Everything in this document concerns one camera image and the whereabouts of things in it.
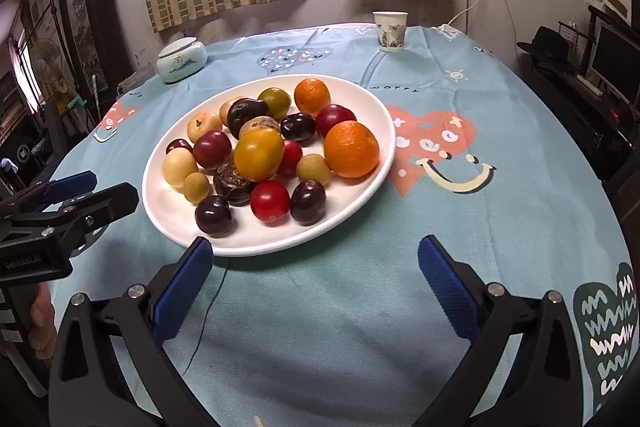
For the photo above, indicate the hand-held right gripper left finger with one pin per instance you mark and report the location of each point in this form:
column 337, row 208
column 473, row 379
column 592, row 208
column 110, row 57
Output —
column 182, row 292

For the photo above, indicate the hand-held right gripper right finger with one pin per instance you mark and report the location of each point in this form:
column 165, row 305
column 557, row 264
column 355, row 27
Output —
column 447, row 289

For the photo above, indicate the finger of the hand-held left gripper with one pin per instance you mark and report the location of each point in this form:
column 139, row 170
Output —
column 72, row 184
column 100, row 204

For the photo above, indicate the dark purple plum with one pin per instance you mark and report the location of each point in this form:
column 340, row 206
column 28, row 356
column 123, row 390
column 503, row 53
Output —
column 307, row 202
column 297, row 127
column 214, row 215

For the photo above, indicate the pale yellow round fruit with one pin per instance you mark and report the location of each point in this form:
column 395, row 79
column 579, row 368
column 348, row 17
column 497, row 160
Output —
column 179, row 167

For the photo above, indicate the small tan longan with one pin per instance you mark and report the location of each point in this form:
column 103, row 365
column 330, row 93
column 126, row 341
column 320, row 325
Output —
column 196, row 187

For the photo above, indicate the small dark red plum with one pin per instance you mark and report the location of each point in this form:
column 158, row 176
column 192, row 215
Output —
column 178, row 145

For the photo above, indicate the dark brown patterned fruit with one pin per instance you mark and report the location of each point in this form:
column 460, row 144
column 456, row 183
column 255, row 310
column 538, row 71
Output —
column 230, row 188

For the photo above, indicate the red cherry tomato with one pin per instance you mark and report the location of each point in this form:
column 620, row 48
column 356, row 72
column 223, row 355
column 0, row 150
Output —
column 270, row 202
column 290, row 158

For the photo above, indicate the tan hollow-topped fruit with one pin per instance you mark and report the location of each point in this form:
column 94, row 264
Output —
column 204, row 125

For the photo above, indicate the white plate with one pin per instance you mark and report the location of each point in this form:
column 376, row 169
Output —
column 350, row 197

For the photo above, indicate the orange-yellow tomato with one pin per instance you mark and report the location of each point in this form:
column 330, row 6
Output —
column 258, row 154

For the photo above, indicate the tan round fruit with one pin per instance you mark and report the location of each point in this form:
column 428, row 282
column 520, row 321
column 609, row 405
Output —
column 226, row 109

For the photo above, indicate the large orange mandarin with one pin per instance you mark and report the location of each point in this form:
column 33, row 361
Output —
column 351, row 148

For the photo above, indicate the dark brown wrinkled fruit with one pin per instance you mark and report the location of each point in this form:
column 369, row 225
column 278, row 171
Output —
column 247, row 113

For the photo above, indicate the tan striped fruit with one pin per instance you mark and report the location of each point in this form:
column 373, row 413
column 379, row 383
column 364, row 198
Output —
column 260, row 124

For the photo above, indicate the yellow-green tomato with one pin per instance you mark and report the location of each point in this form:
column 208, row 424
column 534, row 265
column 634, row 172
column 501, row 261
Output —
column 275, row 102

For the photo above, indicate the small orange mandarin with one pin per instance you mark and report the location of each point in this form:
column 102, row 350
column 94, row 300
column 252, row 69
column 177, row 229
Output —
column 312, row 96

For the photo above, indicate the person's left hand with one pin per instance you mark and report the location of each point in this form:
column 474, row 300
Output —
column 42, row 322

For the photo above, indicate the black thread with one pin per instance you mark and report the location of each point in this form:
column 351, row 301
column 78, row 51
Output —
column 212, row 302

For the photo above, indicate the blue printed tablecloth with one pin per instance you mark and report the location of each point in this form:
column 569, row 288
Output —
column 350, row 307

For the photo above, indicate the standing fan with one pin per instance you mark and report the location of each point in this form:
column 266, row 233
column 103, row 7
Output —
column 47, row 69

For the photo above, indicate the white ceramic lidded jar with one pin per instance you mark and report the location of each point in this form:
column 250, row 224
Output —
column 181, row 61

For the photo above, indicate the dark framed picture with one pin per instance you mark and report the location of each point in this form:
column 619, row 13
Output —
column 85, row 7

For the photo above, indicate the black computer desk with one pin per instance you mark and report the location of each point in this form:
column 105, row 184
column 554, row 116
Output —
column 575, row 122

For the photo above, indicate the white remote control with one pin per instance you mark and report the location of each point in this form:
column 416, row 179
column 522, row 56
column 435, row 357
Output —
column 591, row 84

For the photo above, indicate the black hat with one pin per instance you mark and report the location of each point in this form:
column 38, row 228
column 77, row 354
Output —
column 547, row 47

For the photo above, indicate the printed paper cup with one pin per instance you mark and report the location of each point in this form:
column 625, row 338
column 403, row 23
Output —
column 390, row 32

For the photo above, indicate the computer monitor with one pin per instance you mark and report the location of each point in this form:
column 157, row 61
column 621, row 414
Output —
column 617, row 62

